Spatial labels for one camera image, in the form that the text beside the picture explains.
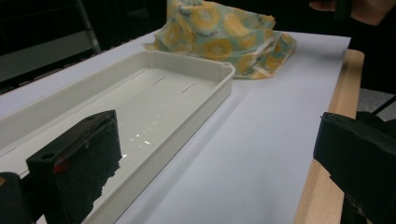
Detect white plastic tray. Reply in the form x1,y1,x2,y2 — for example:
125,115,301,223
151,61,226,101
0,49,236,224

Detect white paper sheet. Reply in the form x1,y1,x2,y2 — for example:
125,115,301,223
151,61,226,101
0,30,352,224

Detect grey metal stand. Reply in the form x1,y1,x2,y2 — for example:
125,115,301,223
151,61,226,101
0,0,103,94

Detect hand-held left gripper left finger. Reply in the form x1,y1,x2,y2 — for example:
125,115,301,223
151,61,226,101
25,109,123,224

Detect yellow floral patterned face mask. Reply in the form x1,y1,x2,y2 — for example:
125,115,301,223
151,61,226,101
143,0,298,80

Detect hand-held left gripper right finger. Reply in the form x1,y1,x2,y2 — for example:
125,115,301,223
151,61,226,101
313,112,396,224

